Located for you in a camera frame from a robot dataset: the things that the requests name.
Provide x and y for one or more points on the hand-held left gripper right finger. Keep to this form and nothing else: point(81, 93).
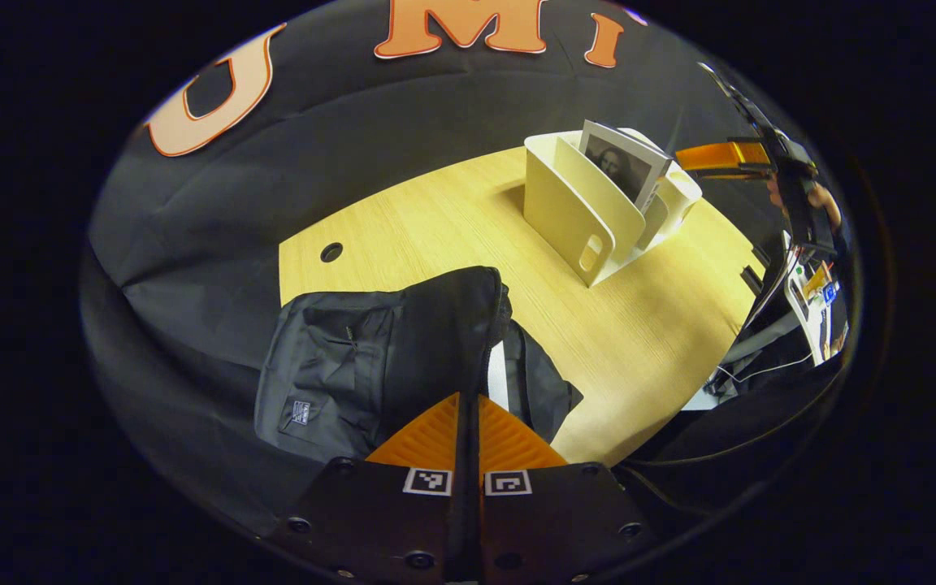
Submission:
point(480, 512)

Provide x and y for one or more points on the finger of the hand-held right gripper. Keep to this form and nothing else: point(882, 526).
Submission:
point(720, 156)

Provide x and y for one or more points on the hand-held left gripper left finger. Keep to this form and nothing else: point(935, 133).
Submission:
point(457, 504)

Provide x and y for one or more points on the white spine portrait book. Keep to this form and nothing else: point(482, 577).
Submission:
point(618, 166)

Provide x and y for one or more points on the cream plastic bookshelf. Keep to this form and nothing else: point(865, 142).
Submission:
point(565, 211)

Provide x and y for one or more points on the black schoolbag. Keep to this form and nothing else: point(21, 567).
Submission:
point(354, 357)

